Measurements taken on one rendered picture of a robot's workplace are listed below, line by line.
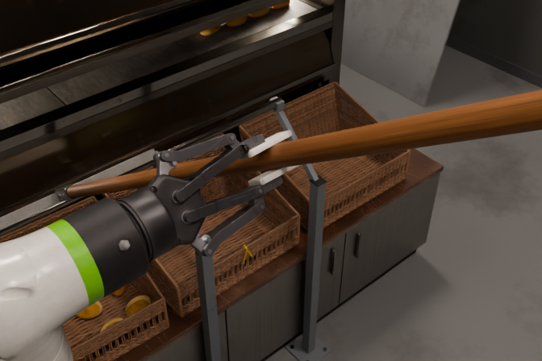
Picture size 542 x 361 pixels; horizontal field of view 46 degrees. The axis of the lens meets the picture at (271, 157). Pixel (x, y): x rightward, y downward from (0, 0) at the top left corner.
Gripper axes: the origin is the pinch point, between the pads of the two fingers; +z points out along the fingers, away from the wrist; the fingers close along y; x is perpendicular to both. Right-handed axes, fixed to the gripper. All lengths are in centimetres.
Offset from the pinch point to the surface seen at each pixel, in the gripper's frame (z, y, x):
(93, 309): 8, 43, -151
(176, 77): 67, -18, -144
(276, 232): 72, 47, -130
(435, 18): 288, 6, -210
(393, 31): 284, 5, -243
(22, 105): 17, -28, -157
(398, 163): 139, 49, -130
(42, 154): 15, -11, -153
